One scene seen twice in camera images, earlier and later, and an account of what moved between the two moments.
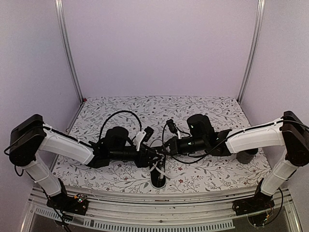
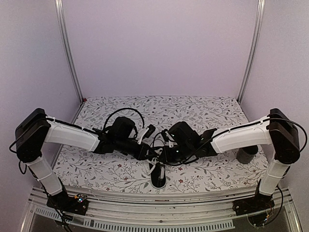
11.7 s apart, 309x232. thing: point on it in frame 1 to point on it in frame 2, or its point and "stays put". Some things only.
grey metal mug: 245,156 stays put
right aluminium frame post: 248,77 stays put
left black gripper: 144,163 to 141,154
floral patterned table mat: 95,116 stays put
